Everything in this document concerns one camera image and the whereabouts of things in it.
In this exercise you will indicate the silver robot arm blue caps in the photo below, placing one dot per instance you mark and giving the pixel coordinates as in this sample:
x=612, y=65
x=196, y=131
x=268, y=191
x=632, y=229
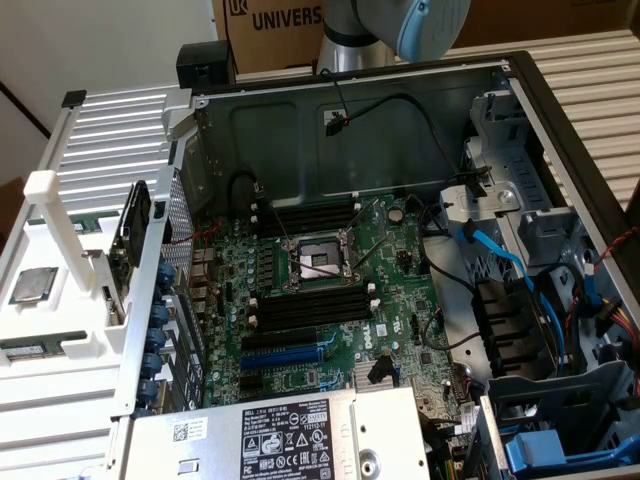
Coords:
x=350, y=45

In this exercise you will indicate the CPU socket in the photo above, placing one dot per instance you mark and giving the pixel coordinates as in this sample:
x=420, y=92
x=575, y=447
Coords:
x=320, y=260

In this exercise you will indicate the metal locking lever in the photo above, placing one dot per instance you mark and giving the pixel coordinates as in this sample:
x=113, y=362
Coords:
x=362, y=214
x=371, y=251

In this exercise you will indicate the silver coin battery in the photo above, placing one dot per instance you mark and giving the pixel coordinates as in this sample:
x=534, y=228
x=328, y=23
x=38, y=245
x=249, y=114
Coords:
x=397, y=215

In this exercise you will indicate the green Dell motherboard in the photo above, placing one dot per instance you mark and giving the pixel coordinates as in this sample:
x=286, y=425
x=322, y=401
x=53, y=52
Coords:
x=400, y=300

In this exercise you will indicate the long black expansion slot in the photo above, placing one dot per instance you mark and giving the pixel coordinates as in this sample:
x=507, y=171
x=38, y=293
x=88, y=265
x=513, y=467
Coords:
x=280, y=340

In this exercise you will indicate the open PC case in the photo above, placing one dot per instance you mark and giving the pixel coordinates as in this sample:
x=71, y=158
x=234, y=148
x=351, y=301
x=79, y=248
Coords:
x=400, y=150

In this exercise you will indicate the blue expansion slot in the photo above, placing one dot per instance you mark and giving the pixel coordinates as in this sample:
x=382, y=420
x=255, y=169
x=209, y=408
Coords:
x=280, y=357

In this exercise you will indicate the silver chipset heatsink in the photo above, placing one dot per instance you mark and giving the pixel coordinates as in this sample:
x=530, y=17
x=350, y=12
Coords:
x=365, y=372

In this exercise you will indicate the blue card retention clip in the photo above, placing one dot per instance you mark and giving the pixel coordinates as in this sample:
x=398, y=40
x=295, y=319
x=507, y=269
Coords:
x=147, y=391
x=156, y=339
x=160, y=315
x=166, y=275
x=151, y=364

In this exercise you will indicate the short black expansion slot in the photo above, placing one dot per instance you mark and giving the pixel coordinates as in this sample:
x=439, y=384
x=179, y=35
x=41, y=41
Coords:
x=251, y=382

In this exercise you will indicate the black graphics card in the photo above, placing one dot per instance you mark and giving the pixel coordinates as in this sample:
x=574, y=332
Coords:
x=135, y=225

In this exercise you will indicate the black plastic air shroud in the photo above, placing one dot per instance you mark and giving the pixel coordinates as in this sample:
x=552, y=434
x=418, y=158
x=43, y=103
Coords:
x=500, y=320

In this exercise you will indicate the printed cardboard box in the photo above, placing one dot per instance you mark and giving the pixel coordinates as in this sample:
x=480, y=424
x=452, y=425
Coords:
x=270, y=45

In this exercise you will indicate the black box device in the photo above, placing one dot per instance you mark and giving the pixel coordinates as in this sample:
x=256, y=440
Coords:
x=200, y=57

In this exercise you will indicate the silver power supply unit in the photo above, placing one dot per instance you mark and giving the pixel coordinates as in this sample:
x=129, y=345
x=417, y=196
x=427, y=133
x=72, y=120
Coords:
x=200, y=450

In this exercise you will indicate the white parts rack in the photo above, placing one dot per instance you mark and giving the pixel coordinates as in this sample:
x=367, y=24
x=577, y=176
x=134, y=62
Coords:
x=60, y=320

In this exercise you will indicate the grey disk bay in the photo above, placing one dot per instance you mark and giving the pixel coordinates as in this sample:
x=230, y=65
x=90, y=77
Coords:
x=550, y=395

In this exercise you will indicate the black table end cap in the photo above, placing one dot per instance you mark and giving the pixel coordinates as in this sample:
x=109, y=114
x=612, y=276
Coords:
x=74, y=98

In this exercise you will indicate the silver CPU chip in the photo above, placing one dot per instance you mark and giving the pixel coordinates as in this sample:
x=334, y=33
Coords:
x=34, y=285

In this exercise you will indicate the blue disk bay latch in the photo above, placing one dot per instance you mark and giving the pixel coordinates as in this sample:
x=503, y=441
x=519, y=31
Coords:
x=535, y=450

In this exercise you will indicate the plain cardboard box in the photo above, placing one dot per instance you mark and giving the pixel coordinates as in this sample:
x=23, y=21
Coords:
x=550, y=15

